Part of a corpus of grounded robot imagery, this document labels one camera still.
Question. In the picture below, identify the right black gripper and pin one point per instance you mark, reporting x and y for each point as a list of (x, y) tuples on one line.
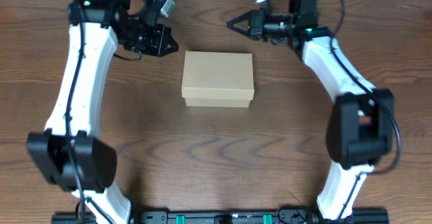
[(257, 28)]

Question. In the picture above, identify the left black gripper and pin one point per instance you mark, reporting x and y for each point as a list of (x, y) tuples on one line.
[(156, 47)]

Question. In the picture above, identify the cardboard box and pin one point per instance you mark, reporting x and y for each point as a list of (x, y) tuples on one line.
[(212, 79)]

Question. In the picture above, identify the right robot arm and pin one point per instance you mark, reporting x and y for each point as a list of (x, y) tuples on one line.
[(361, 128)]

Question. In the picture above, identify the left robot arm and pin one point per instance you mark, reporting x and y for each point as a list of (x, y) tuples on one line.
[(69, 152)]

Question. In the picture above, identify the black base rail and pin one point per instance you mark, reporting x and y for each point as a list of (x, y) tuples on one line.
[(219, 218)]

